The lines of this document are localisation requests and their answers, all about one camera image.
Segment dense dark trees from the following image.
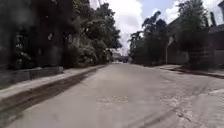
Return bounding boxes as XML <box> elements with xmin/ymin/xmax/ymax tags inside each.
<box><xmin>0</xmin><ymin>0</ymin><xmax>123</xmax><ymax>70</ymax></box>

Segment cluster of dark trees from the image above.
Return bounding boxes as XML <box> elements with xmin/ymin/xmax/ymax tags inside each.
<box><xmin>128</xmin><ymin>0</ymin><xmax>211</xmax><ymax>70</ymax></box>

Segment raised concrete pavement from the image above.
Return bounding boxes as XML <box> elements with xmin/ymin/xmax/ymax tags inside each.
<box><xmin>0</xmin><ymin>64</ymin><xmax>107</xmax><ymax>101</ymax></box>

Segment building behind wall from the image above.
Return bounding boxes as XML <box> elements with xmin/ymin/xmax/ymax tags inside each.
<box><xmin>166</xmin><ymin>0</ymin><xmax>224</xmax><ymax>70</ymax></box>

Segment pale pole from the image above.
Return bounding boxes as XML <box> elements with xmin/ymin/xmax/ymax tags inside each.
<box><xmin>164</xmin><ymin>35</ymin><xmax>175</xmax><ymax>66</ymax></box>

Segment low concrete wall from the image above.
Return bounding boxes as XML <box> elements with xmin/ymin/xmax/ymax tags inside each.
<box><xmin>0</xmin><ymin>65</ymin><xmax>65</xmax><ymax>88</ymax></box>

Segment dark gutter strip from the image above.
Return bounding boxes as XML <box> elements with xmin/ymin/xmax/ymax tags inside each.
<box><xmin>0</xmin><ymin>65</ymin><xmax>108</xmax><ymax>127</ymax></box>

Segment grey concrete road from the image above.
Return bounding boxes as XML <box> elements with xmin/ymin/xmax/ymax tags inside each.
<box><xmin>6</xmin><ymin>62</ymin><xmax>224</xmax><ymax>128</ymax></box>

